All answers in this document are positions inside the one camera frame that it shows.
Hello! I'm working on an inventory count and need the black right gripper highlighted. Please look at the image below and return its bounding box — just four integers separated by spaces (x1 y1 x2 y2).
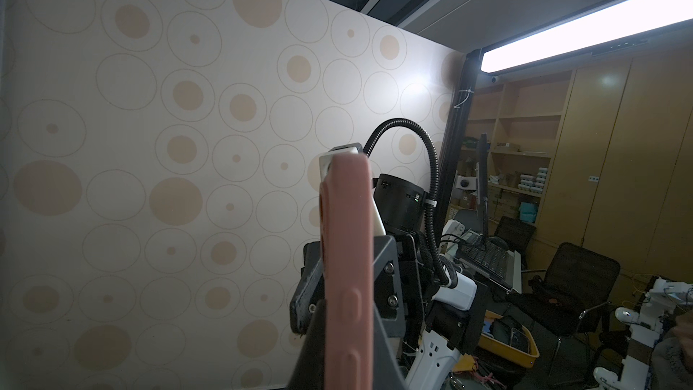
289 231 438 347

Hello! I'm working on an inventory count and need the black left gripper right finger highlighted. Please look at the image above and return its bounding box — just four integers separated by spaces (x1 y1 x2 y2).
372 304 407 390

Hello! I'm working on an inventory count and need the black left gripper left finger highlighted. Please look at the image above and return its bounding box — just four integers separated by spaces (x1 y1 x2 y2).
286 300 327 390

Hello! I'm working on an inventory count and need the phone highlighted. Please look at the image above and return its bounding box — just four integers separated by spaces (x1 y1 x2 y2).
319 171 374 389

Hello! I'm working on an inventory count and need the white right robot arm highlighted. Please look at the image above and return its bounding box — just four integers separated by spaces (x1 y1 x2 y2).
288 174 488 389

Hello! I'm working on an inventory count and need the yellow storage bin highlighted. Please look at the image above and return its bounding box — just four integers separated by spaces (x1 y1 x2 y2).
478 311 540 369

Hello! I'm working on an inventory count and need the black office chair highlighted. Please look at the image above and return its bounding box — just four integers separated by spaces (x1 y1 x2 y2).
505 242 621 389

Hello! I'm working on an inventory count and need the wooden shelving unit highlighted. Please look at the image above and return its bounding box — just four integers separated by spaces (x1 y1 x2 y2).
467 45 692 282

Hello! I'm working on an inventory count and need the ceiling light panel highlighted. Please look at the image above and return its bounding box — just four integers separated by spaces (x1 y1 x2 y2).
480 0 692 74

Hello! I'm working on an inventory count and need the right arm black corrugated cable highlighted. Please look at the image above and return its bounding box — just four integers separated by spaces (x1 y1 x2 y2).
363 117 451 288

